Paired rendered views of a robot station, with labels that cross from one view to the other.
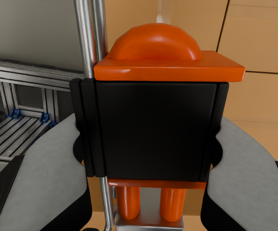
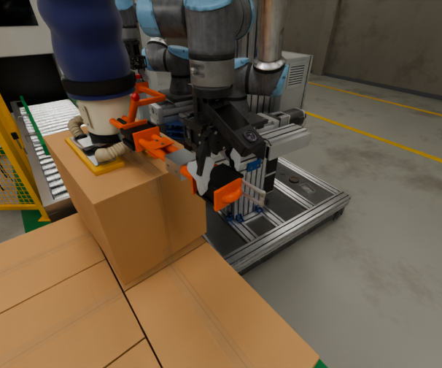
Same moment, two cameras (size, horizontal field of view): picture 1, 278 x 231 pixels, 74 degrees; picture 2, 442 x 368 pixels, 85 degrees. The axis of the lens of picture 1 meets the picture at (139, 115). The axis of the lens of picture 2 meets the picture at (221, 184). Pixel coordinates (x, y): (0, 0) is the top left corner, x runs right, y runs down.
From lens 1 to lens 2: 43 cm
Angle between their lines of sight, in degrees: 35
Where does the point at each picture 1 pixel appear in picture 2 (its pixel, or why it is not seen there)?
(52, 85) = (253, 243)
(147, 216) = not seen: hidden behind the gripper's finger
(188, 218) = (130, 186)
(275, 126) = (26, 345)
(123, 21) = (245, 307)
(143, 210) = not seen: hidden behind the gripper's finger
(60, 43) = (274, 284)
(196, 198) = (128, 201)
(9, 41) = (304, 256)
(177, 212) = (184, 169)
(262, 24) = not seen: outside the picture
